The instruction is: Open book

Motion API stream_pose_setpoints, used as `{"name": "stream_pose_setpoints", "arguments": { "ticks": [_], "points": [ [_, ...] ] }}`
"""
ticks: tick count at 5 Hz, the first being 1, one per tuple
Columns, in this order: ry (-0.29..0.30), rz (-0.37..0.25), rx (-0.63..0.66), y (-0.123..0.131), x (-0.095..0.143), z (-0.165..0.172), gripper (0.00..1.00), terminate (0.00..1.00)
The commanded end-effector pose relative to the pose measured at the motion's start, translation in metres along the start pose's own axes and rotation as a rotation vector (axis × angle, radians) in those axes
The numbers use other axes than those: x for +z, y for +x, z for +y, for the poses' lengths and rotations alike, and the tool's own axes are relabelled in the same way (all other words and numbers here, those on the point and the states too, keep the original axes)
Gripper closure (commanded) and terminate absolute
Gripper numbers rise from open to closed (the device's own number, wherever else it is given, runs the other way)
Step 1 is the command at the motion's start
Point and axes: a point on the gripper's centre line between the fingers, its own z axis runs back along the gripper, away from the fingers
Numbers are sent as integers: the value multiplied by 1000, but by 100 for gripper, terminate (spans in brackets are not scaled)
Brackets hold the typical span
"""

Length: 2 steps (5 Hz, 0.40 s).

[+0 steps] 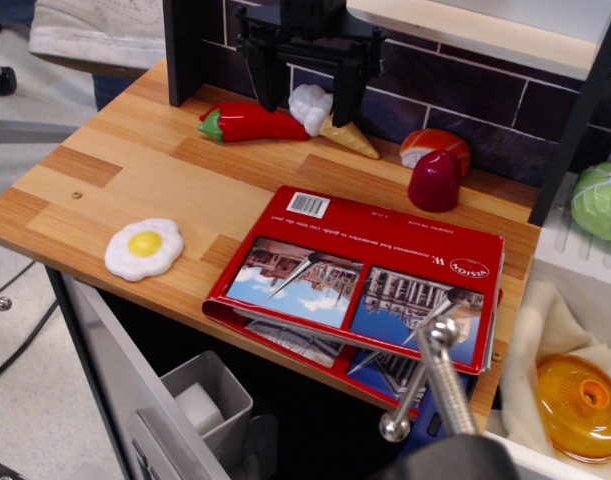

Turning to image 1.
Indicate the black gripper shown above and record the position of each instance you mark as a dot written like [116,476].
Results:
[321,33]

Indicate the red hardcover photo book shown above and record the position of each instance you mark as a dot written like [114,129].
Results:
[344,287]

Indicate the toy ice cream cone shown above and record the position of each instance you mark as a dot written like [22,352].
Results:
[312,106]

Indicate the red toy chili pepper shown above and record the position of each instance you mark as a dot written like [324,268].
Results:
[238,121]

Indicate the black vertical panel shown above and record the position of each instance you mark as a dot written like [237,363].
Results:
[188,23]

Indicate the toy salmon sushi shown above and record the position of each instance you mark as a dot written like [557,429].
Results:
[424,141]

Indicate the dark red toy cap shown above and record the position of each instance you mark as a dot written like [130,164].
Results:
[435,182]

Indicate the beige cloth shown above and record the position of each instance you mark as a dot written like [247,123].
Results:
[127,34]

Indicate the toy fried egg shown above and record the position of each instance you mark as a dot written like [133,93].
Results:
[144,249]

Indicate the wooden shelf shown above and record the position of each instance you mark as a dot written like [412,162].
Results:
[560,37]

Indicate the white dish rack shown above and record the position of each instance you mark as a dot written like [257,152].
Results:
[564,244]

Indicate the black chair caster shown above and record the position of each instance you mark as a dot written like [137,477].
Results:
[8,81]

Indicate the green toy cabbage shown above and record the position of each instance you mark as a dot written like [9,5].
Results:
[591,200]

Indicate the white cloth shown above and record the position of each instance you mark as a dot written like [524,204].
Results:
[544,326]

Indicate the grey plastic bin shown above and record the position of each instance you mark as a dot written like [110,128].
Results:
[215,403]

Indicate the grey cabinet door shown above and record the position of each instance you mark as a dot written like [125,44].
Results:
[153,439]

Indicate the orange plastic lid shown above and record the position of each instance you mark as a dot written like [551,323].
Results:
[574,399]

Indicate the metal faucet handle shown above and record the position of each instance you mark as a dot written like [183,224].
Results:
[434,340]

